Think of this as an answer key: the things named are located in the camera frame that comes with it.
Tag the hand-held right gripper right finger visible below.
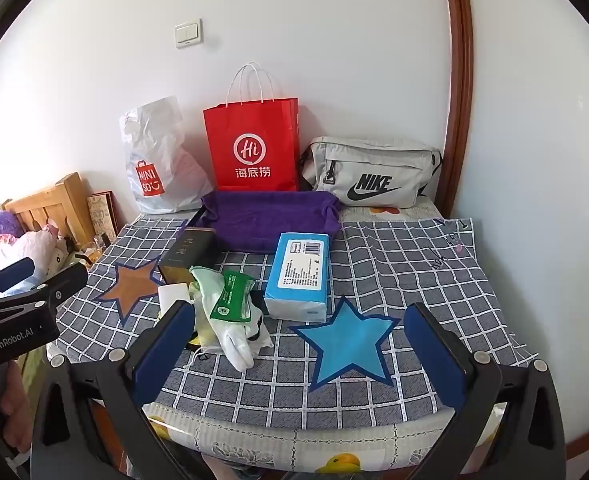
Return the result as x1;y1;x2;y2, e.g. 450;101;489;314
403;301;570;480

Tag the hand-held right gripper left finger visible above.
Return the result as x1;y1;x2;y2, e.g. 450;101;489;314
34;299;198;480

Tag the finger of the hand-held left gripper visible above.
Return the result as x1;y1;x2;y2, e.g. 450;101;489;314
0;257;38;302
0;262;90;323

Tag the white rectangular block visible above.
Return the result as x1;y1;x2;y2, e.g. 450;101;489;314
158;284;194;312

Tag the green wet wipe pack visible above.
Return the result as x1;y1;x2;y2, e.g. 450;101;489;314
209;270;256;323

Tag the purple towel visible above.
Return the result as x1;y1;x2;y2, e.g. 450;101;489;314
177;190;342;253

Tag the person's left hand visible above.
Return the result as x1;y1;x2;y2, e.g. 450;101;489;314
0;355;34;456

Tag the small glass jar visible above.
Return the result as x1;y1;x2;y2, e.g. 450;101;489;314
82;237;112;267

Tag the purple plush toy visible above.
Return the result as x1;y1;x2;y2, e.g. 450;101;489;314
0;210;22;241

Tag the framed picture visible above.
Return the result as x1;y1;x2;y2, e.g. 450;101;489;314
85;190;120;241

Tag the wooden headboard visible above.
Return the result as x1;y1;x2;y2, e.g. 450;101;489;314
2;172;98;251

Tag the grey checked blanket with stars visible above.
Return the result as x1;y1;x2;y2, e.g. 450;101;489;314
54;212;540;433

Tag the dark tin box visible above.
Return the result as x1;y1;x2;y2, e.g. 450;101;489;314
158;226;220;286

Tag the blue tissue pack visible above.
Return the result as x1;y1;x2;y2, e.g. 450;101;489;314
263;232;331;323

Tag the white plastic shopping bag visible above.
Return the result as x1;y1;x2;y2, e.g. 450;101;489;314
119;95;215;213

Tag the grey waist bag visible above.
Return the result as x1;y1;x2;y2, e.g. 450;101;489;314
299;135;445;209

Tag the red paper shopping bag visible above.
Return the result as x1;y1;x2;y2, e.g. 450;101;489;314
203;62;302;193

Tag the brown wooden door frame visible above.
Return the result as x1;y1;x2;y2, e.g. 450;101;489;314
441;0;475;216

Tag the white wall light switch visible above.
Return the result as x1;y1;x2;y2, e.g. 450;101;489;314
175;19;204;50

